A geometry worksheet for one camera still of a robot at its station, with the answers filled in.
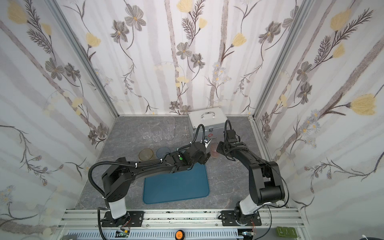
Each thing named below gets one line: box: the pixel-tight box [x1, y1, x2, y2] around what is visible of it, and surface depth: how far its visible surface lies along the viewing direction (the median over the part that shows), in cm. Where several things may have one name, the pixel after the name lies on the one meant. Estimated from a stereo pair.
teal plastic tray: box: [143, 163, 210, 204], surface depth 86 cm
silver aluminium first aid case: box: [188, 107, 228, 141], surface depth 100 cm
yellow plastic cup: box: [138, 148, 154, 161], surface depth 85 cm
